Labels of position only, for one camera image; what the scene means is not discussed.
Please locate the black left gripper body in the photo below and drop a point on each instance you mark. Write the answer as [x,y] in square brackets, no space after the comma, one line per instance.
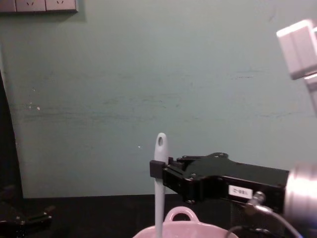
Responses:
[15,229]

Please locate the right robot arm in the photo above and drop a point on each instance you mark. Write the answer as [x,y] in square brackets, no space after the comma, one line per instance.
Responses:
[303,191]

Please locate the pale grey spoon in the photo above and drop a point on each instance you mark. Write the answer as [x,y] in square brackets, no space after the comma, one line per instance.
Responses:
[159,196]

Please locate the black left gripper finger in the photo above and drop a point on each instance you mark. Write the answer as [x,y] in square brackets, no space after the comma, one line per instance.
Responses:
[34,214]

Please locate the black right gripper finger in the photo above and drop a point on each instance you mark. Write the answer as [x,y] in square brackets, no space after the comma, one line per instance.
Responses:
[182,163]
[173,178]

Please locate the black curved object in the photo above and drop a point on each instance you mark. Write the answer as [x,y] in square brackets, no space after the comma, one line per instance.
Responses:
[8,138]

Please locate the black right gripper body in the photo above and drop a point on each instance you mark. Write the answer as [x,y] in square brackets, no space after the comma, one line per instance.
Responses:
[247,176]

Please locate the grey wall socket panel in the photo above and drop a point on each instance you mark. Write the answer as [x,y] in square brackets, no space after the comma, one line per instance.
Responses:
[37,5]

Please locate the black table cloth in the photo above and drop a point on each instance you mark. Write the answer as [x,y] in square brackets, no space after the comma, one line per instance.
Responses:
[99,215]

